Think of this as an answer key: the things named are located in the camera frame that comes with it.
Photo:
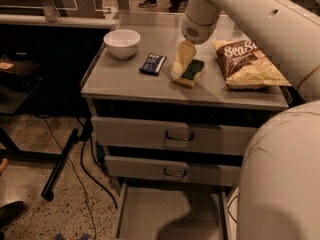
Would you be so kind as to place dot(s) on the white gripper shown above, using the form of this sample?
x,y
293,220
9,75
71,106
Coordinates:
x,y
197,31

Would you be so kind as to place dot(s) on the green and yellow sponge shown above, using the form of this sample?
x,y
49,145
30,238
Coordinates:
x,y
192,73

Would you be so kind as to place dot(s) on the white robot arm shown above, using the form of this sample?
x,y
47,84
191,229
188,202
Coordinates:
x,y
279,184

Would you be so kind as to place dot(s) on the grey metal drawer cabinet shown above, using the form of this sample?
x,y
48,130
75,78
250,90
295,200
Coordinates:
x,y
116,88

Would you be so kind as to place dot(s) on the top grey drawer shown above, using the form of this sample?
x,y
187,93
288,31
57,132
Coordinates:
x,y
165,135

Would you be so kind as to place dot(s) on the middle grey drawer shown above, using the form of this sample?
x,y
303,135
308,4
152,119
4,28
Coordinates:
x,y
150,169

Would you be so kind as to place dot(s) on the bottom grey open drawer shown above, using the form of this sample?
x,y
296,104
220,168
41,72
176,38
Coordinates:
x,y
163,211

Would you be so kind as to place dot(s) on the dark blue snack packet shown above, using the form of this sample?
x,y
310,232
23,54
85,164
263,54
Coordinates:
x,y
153,64

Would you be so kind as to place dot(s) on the brown yellow chip bag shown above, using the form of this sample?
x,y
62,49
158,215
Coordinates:
x,y
245,66

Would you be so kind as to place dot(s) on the white ceramic bowl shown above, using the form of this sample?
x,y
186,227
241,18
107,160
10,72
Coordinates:
x,y
122,43

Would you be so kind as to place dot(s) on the dark side table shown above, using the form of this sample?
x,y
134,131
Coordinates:
x,y
14,92

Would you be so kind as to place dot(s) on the black stand leg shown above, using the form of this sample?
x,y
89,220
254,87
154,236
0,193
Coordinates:
x,y
48,190

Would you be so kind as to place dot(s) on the dark shoe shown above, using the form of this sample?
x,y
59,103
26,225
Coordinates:
x,y
11,212

